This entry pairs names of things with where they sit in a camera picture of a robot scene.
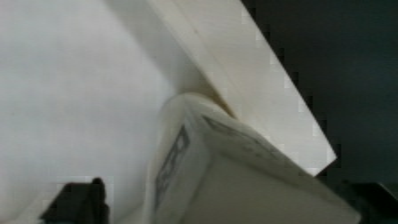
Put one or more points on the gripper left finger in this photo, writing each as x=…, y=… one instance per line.
x=78, y=206

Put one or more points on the white table leg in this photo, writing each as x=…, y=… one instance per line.
x=222, y=180

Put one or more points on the white square table top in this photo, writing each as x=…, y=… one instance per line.
x=94, y=66

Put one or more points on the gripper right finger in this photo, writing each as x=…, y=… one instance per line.
x=375, y=202

